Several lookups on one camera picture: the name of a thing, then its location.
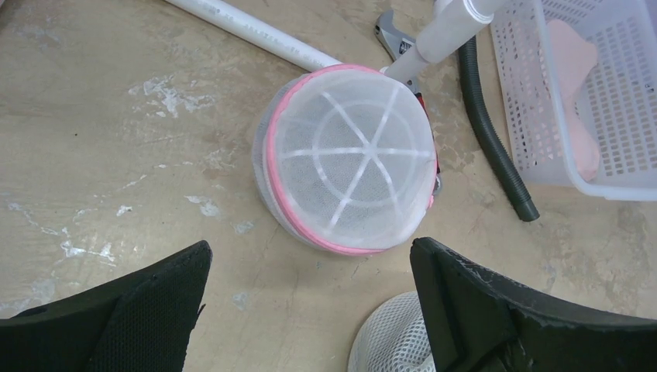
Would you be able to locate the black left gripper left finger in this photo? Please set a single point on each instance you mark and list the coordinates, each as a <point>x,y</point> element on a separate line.
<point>139,322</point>

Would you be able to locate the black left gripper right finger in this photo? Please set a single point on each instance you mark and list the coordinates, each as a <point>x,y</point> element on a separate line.
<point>479,320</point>

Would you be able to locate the pink-rimmed mesh laundry bag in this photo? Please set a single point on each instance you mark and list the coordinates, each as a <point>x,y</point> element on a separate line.
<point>345,160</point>

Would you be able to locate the pink bra in basket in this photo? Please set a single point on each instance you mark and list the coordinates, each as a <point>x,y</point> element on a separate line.
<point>574,59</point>

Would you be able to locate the white plastic basket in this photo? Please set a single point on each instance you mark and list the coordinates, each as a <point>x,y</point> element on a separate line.
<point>616,104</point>

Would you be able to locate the red-handled adjustable wrench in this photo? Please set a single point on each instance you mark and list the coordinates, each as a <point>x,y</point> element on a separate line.
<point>395,42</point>

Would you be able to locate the white PVC pipe frame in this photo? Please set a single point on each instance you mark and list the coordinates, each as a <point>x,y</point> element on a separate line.
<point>454,23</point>

